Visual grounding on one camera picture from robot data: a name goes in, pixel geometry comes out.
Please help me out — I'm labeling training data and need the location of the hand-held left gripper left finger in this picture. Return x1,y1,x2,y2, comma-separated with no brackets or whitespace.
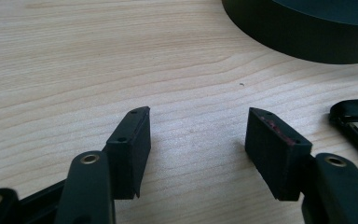
102,105,152,201

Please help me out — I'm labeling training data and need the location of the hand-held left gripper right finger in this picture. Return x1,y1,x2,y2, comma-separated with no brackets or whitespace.
244,106,313,202

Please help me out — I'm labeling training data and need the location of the dark round container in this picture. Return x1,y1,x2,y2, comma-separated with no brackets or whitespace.
221,0,358,65

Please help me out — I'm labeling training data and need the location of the black strap with buckle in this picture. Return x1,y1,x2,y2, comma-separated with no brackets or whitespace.
328,96,358,159

